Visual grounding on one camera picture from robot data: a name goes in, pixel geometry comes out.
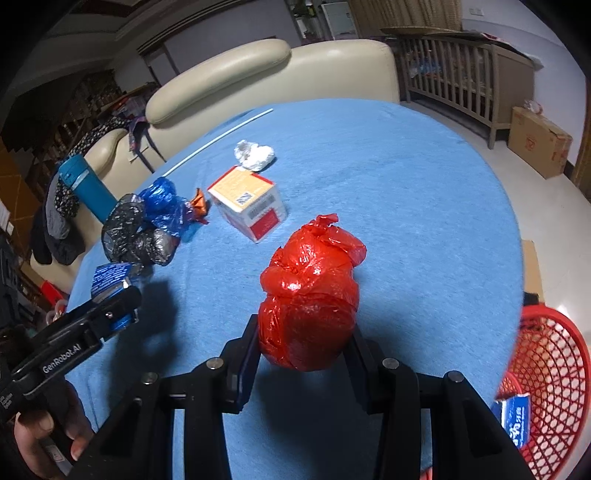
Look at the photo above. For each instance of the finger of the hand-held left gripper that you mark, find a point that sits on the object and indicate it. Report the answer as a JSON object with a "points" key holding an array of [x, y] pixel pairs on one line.
{"points": [[111, 304], [120, 323]]}

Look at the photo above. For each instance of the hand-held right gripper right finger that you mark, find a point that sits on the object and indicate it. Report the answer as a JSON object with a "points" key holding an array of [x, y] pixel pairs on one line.
{"points": [[359, 369]]}

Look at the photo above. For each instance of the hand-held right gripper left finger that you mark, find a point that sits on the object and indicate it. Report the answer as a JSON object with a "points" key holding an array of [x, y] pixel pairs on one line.
{"points": [[246, 369]]}

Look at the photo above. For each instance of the blue foil packet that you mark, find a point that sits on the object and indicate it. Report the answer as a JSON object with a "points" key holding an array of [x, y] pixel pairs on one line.
{"points": [[108, 274]]}

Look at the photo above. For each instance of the black plastic bag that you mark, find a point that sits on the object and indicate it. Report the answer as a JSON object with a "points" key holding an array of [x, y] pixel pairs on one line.
{"points": [[124, 230]]}

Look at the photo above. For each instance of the red plastic bag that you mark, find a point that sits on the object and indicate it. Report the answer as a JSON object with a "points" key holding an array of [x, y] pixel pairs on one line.
{"points": [[309, 295]]}

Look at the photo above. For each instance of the blue plastic bag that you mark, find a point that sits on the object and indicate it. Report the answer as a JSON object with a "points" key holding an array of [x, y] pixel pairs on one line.
{"points": [[178, 224], [158, 194]]}

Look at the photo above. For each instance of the orange wrapper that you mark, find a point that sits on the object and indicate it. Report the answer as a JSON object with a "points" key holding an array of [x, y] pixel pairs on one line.
{"points": [[199, 205]]}

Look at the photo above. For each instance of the white and red carton box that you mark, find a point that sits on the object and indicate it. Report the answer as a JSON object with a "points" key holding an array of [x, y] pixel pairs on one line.
{"points": [[249, 203]]}

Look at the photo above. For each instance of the red plastic basket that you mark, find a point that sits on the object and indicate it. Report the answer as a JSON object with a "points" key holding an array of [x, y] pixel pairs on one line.
{"points": [[554, 369]]}

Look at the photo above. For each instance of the white tissue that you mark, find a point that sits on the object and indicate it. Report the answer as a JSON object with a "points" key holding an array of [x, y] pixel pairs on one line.
{"points": [[254, 156]]}

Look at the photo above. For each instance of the person's left hand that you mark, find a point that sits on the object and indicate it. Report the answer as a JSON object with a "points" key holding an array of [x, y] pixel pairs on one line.
{"points": [[34, 438]]}

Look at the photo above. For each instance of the dark clothes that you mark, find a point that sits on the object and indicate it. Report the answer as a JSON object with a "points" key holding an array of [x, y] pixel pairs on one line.
{"points": [[57, 230]]}

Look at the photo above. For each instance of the teal bottle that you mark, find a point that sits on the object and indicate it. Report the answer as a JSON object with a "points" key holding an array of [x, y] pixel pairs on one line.
{"points": [[88, 187]]}

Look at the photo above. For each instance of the blue and white packet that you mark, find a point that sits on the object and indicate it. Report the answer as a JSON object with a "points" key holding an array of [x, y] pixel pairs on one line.
{"points": [[515, 420]]}

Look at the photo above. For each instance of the blue tablecloth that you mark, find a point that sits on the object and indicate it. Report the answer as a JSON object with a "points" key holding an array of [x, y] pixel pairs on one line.
{"points": [[392, 207]]}

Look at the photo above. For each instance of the polka-dot cloth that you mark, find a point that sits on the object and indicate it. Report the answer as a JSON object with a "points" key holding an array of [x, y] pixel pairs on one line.
{"points": [[99, 134]]}

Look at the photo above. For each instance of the dark bookshelf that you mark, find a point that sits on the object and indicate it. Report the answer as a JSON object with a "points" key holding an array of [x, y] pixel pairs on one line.
{"points": [[69, 120]]}

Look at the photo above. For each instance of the thin white rod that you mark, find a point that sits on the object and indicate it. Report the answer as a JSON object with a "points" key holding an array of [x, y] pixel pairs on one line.
{"points": [[217, 138]]}

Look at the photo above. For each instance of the flat cardboard sheet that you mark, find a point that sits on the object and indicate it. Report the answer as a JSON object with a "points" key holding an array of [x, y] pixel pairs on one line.
{"points": [[531, 267]]}

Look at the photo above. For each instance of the cream leather sofa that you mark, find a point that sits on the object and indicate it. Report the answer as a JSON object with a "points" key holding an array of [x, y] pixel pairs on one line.
{"points": [[258, 69]]}

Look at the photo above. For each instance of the brown cardboard box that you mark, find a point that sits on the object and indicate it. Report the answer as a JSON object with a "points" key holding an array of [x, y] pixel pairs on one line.
{"points": [[538, 138]]}

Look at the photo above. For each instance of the wooden crib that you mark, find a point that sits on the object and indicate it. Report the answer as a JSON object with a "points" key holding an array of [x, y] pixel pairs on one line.
{"points": [[503, 78]]}

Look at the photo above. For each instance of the white standing air conditioner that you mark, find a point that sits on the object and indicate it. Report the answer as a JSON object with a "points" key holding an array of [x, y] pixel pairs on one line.
{"points": [[340, 21]]}

